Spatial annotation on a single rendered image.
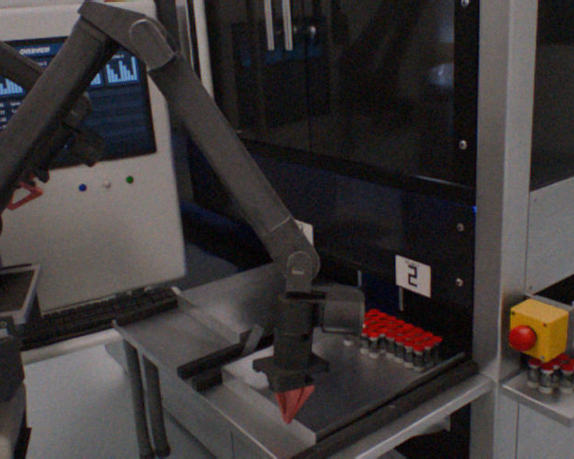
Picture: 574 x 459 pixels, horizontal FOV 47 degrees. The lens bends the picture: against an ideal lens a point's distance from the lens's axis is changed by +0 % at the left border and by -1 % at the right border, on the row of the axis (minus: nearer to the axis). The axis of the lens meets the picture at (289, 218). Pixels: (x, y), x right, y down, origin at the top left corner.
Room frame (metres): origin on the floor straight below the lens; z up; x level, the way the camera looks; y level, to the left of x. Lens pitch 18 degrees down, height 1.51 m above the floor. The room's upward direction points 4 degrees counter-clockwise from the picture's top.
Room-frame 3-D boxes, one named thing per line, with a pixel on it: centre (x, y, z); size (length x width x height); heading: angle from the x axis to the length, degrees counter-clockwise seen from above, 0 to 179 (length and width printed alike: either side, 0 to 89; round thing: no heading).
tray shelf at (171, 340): (1.17, 0.01, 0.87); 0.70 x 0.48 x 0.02; 36
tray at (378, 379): (1.02, -0.08, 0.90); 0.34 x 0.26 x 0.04; 126
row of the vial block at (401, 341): (1.09, -0.17, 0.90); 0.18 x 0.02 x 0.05; 36
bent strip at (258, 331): (1.09, 0.13, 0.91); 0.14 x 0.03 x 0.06; 125
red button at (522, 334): (0.91, -0.35, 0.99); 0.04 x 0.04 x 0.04; 36
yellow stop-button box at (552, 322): (0.94, -0.39, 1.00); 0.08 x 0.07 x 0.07; 126
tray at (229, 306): (1.35, 0.05, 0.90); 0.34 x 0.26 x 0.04; 126
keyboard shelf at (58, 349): (1.52, 0.50, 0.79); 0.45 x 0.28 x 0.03; 115
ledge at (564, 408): (0.95, -0.43, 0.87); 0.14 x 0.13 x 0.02; 126
